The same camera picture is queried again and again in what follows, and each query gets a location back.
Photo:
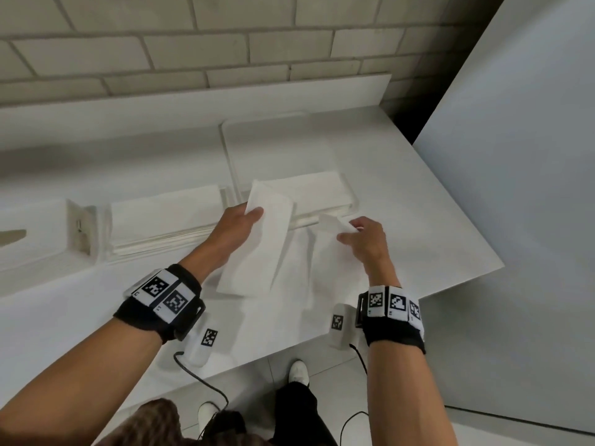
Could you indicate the person's right hand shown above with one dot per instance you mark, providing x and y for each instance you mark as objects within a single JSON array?
[{"x": 372, "y": 250}]

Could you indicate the person's left hand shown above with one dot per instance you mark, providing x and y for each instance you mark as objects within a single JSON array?
[{"x": 222, "y": 239}]

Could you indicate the person's right thumb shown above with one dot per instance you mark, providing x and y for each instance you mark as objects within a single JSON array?
[{"x": 347, "y": 236}]

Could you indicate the person's left thumb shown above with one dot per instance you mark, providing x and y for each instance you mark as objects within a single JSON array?
[{"x": 254, "y": 215}]

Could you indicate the white paper towel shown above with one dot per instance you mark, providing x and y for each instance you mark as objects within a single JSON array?
[
  {"x": 262, "y": 246},
  {"x": 320, "y": 283}
]

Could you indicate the person's right forearm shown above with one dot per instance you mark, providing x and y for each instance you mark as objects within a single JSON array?
[{"x": 409, "y": 394}]

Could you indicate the person's left forearm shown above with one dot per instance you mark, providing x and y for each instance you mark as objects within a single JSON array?
[{"x": 79, "y": 380}]

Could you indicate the stack of white napkins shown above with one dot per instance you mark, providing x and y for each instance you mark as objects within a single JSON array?
[
  {"x": 162, "y": 218},
  {"x": 316, "y": 190}
]

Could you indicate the clear acrylic napkin tray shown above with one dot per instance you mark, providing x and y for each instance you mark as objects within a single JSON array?
[{"x": 279, "y": 143}]

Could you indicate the black right wristband with markers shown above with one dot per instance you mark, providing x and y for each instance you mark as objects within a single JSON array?
[{"x": 390, "y": 315}]

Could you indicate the black wristband with markers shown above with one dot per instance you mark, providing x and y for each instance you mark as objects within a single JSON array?
[
  {"x": 390, "y": 315},
  {"x": 160, "y": 301}
]

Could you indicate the black left wristband with markers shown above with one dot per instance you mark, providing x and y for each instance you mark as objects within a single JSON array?
[{"x": 160, "y": 301}]

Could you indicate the white shoe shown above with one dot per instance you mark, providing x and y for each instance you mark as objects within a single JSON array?
[{"x": 298, "y": 372}]

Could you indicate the clear acrylic napkin holder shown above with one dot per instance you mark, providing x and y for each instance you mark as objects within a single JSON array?
[{"x": 106, "y": 232}]

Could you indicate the large white panel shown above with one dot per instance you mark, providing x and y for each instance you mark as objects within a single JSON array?
[{"x": 520, "y": 218}]

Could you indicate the black trousers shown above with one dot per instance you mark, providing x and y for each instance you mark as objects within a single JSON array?
[{"x": 297, "y": 418}]

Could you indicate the white tissue box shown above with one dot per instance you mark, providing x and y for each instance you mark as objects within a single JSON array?
[{"x": 42, "y": 236}]

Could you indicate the brown patterned garment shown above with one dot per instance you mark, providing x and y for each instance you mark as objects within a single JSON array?
[{"x": 144, "y": 425}]

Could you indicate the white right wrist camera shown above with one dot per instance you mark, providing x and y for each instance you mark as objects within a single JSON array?
[{"x": 341, "y": 325}]

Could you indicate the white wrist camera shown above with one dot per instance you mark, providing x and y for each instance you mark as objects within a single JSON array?
[
  {"x": 341, "y": 325},
  {"x": 202, "y": 343}
]

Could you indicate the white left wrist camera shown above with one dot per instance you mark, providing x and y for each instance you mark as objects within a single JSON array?
[{"x": 202, "y": 343}]

